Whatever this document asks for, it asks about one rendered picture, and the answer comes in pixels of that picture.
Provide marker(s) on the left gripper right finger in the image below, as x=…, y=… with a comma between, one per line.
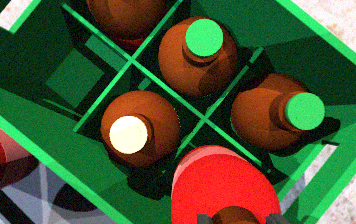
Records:
x=276, y=218

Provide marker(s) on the brown bottle with red cap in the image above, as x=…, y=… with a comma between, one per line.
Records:
x=128, y=22

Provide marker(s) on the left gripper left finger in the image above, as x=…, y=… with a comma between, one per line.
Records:
x=202, y=218

